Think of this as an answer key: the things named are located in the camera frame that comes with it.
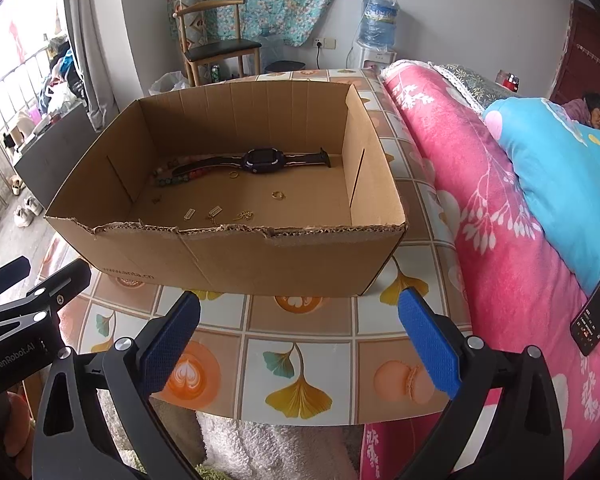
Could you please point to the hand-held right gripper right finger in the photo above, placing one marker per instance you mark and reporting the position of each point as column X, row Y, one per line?
column 430, row 345

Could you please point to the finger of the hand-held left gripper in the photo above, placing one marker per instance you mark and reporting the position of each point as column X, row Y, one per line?
column 10, row 272
column 72, row 277

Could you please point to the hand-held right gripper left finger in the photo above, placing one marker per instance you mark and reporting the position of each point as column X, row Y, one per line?
column 172, row 345

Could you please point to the brown cardboard box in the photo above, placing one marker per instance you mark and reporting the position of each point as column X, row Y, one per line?
column 280, row 265

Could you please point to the person's left forearm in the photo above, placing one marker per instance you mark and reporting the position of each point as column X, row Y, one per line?
column 17, row 415

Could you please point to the white sneaker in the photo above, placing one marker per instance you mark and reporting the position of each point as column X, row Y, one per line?
column 34, row 205
column 22, row 217

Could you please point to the pair of beige slippers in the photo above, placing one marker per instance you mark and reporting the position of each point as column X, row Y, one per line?
column 17, row 186

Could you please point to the patterned tablecloth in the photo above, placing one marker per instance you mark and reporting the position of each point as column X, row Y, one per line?
column 330, row 335

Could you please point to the pink floral blanket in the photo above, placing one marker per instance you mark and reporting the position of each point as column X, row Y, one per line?
column 480, row 210

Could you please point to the black smartphone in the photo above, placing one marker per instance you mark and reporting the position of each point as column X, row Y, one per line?
column 597, row 310

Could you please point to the pile of clothes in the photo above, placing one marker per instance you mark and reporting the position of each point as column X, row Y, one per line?
column 62, row 75

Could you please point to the blue pillow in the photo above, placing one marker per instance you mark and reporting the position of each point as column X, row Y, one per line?
column 555, row 185

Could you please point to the white plastic bag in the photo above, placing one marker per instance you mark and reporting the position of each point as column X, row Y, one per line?
column 167, row 82

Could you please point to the grey curtain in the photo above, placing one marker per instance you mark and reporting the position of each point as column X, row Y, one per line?
column 87, row 35

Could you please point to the green drink can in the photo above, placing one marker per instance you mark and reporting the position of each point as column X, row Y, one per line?
column 215, row 74

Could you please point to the grey lace-trimmed pillow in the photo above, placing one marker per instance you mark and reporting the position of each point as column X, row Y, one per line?
column 480, row 85

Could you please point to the wooden chair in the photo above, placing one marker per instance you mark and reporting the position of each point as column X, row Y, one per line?
column 220, row 50

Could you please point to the small red box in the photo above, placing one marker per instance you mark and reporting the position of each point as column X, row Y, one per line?
column 505, row 82

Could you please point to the white water dispenser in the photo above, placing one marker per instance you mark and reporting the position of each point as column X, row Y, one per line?
column 377, row 57

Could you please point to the black round container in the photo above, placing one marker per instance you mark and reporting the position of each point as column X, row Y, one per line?
column 287, row 65

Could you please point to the blue water bottle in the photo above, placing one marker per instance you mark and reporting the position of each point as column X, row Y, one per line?
column 380, row 20

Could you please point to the dark red door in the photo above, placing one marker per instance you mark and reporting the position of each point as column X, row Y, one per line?
column 590, row 55

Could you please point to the white wall socket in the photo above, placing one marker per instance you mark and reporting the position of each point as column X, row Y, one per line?
column 325, row 43

